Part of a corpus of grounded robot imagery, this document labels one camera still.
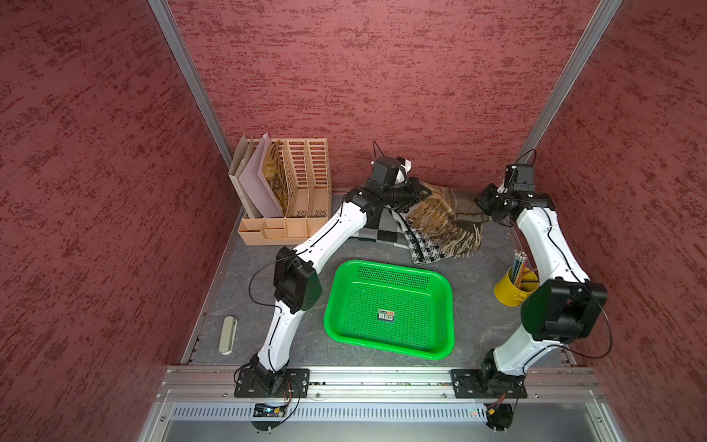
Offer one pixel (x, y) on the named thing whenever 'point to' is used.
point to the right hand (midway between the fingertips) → (474, 202)
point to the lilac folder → (256, 186)
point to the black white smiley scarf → (423, 250)
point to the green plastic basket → (391, 307)
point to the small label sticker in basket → (386, 315)
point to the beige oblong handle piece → (227, 334)
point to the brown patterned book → (273, 173)
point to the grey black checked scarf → (382, 226)
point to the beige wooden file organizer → (307, 174)
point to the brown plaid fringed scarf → (453, 224)
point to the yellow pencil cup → (515, 284)
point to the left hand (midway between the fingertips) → (432, 196)
